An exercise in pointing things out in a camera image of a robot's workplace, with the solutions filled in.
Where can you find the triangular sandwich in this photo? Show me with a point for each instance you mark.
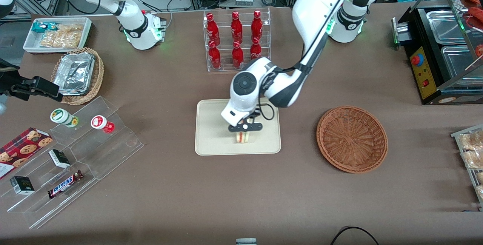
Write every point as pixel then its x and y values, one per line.
pixel 242 137

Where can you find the black food warmer cabinet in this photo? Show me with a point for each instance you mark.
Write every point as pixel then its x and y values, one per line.
pixel 424 79

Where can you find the Snickers bar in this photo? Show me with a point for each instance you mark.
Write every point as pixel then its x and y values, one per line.
pixel 65 184

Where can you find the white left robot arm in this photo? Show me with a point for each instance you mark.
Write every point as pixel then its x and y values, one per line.
pixel 320 3

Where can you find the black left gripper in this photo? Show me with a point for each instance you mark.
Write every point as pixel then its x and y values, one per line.
pixel 254 114

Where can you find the stack of foil trays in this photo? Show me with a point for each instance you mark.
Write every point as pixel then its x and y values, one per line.
pixel 73 73

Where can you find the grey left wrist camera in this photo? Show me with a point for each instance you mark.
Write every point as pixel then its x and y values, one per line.
pixel 245 127

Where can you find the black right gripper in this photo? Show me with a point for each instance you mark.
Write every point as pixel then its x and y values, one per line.
pixel 8 80

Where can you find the white power strip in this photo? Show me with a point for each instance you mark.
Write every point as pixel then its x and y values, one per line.
pixel 243 0

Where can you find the round brown wicker basket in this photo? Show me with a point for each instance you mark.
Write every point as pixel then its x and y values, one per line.
pixel 351 139

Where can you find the small black box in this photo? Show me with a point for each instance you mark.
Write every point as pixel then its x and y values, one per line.
pixel 22 185
pixel 59 158

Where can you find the white rectangular snack bin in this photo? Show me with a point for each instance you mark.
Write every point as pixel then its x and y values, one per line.
pixel 30 45

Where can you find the green-lidded white drink bottle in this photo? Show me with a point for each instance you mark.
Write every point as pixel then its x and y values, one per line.
pixel 62 117

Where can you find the clear acrylic stepped stand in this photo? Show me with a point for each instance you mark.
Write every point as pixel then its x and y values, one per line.
pixel 102 158

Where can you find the cream plastic tray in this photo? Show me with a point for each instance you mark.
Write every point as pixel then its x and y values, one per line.
pixel 211 135

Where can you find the clear bag of crackers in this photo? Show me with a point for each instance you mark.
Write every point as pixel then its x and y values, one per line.
pixel 62 37

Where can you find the red cola bottle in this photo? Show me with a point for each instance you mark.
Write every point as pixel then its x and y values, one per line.
pixel 215 58
pixel 213 30
pixel 257 28
pixel 237 57
pixel 236 28
pixel 256 52

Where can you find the tray of pastries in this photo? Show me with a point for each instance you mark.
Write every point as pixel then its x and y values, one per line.
pixel 458 136

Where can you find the clear acrylic bottle rack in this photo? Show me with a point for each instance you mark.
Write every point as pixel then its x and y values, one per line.
pixel 238 69

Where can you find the oval wicker basket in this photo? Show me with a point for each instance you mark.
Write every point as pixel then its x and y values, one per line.
pixel 99 75

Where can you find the red-lidded drink bottle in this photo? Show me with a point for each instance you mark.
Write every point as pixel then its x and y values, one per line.
pixel 101 123

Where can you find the wrapped bread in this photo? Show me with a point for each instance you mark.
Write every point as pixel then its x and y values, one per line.
pixel 480 192
pixel 480 177
pixel 473 140
pixel 474 159

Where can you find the teal snack packet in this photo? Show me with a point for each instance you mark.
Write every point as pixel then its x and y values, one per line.
pixel 39 26

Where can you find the small grey device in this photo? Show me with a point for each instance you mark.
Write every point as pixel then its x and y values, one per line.
pixel 246 241

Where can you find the red chocolate chip cookie box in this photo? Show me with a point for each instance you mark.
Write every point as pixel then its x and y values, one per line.
pixel 22 148

